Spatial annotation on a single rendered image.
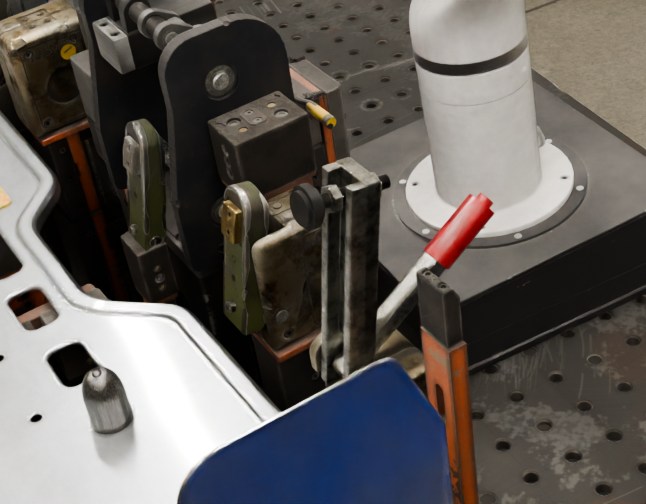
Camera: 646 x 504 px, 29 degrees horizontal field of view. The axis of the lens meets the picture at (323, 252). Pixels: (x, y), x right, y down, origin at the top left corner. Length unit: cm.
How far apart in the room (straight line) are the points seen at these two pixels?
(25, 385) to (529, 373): 58
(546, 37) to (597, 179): 194
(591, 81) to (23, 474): 240
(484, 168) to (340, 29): 72
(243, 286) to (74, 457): 19
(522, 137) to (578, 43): 198
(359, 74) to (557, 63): 141
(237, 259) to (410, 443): 51
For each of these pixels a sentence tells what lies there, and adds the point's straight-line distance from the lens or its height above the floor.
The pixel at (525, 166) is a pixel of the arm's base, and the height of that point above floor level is 87.
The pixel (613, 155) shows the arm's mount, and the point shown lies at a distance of 147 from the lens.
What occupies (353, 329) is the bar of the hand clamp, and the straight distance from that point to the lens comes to 83.
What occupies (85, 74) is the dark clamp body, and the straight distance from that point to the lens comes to 124.
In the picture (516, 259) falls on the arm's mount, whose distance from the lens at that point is 134.
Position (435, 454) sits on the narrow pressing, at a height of 128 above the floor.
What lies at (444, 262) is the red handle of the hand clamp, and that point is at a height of 112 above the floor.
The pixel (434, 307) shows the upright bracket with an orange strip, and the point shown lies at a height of 118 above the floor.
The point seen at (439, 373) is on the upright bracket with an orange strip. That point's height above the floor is 113.
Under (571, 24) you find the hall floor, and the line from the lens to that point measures 341.
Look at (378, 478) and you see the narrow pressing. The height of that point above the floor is 128.
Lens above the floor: 166
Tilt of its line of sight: 38 degrees down
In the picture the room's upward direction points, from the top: 9 degrees counter-clockwise
